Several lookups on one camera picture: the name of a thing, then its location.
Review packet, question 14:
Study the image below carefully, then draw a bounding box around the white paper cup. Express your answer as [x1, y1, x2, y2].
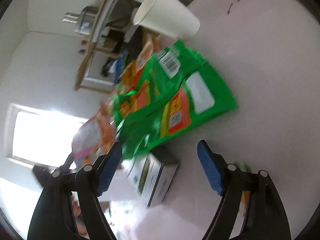
[133, 0, 200, 40]

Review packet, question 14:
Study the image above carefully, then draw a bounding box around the white shelf table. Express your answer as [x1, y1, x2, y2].
[74, 0, 144, 93]

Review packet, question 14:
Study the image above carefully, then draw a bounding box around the grey metal pot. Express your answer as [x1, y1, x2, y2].
[62, 6, 99, 35]

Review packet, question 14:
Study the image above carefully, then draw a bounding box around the orange snack package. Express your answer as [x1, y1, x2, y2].
[72, 34, 160, 170]

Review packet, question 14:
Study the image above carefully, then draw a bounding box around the green snack bag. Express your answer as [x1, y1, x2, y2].
[113, 40, 238, 159]

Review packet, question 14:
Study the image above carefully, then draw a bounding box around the small white product box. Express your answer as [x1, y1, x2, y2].
[121, 146, 179, 208]

